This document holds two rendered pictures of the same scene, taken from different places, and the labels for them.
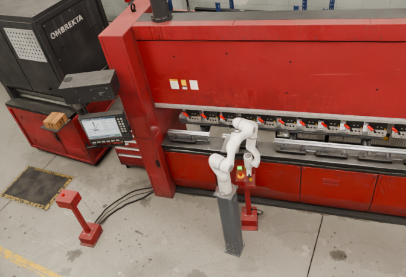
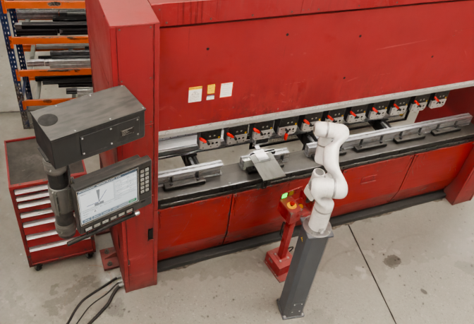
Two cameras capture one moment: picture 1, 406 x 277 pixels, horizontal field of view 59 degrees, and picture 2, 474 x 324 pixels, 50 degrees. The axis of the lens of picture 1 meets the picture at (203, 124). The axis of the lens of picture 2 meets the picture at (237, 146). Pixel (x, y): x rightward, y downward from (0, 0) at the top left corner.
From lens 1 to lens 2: 233 cm
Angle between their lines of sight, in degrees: 38
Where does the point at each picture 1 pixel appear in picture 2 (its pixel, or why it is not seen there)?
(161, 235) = not seen: outside the picture
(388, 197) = (415, 177)
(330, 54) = (403, 21)
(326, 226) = (360, 236)
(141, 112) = (150, 152)
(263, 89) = (319, 78)
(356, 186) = (391, 176)
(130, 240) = not seen: outside the picture
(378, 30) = not seen: outside the picture
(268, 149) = (302, 161)
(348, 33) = not seen: outside the picture
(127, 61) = (155, 66)
